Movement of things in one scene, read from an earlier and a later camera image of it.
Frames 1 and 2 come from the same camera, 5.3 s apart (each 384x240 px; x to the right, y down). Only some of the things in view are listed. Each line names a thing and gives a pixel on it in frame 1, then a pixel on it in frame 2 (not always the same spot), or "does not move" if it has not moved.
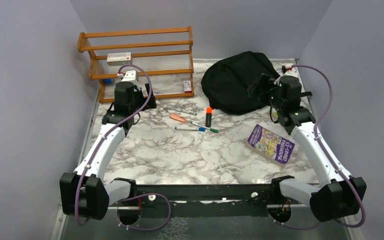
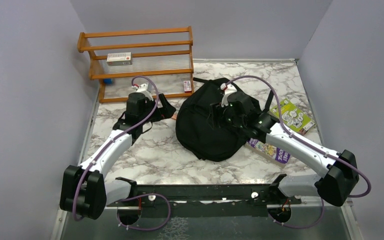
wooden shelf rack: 161,57 does not move
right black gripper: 264,82 -> 216,110
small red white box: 187,86 does not move
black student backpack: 226,82 -> 199,135
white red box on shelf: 119,59 does not move
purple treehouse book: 270,146 does not move
